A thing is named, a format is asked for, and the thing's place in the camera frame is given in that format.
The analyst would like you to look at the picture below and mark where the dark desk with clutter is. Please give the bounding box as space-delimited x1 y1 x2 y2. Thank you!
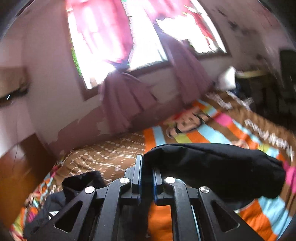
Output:
225 49 295 123

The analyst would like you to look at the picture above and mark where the right purple curtain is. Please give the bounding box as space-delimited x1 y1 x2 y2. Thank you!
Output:
144 1 213 104

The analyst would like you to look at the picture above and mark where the purple curtain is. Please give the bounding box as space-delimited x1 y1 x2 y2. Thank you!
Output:
144 1 213 104
100 1 157 134

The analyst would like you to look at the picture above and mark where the black puffer jacket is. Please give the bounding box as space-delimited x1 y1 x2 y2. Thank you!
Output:
23 143 286 240

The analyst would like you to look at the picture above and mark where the window with dark frame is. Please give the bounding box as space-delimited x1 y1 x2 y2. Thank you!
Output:
65 1 230 99

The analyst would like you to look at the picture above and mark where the left purple curtain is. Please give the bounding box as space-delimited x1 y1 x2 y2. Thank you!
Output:
100 1 157 134

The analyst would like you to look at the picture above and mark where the colourful brown bedspread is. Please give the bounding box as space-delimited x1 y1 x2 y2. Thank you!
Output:
10 91 295 240

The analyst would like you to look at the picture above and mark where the wooden headboard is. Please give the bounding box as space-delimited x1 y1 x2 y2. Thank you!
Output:
0 134 56 228

